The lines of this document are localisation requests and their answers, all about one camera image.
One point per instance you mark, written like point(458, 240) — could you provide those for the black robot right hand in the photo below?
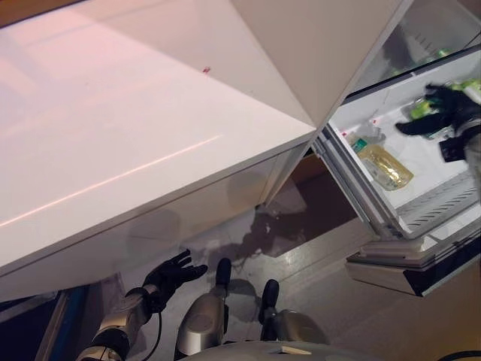
point(456, 111)

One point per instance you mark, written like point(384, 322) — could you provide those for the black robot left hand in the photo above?
point(169, 274)

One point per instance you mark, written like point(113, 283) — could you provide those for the green packaged item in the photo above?
point(419, 110)

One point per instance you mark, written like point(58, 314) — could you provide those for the fridge drawer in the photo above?
point(424, 152)
point(376, 270)

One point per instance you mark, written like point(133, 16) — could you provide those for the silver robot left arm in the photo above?
point(124, 316)

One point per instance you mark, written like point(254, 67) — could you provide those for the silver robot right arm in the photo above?
point(474, 150)

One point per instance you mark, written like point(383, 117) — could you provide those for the champagne steel fridge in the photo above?
point(413, 22)

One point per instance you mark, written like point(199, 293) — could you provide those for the green drink pack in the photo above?
point(469, 87)

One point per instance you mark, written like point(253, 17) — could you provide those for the robot left leg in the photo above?
point(203, 316)

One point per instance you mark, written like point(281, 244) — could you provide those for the robot leg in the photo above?
point(203, 316)
point(297, 323)

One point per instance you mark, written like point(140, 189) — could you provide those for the clear yellowish drink bottle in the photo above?
point(387, 169)

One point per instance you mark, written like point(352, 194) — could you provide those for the robot right leg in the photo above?
point(297, 323)

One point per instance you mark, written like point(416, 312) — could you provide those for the dark blue lower cabinet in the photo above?
point(37, 331)

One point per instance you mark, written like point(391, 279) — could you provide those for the white refrigerator door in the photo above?
point(112, 131)

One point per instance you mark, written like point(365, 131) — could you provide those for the white tall cabinet panel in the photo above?
point(300, 56)

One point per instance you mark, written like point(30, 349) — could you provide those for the robot torso shell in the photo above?
point(338, 353)

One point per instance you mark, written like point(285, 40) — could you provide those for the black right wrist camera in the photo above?
point(451, 150)

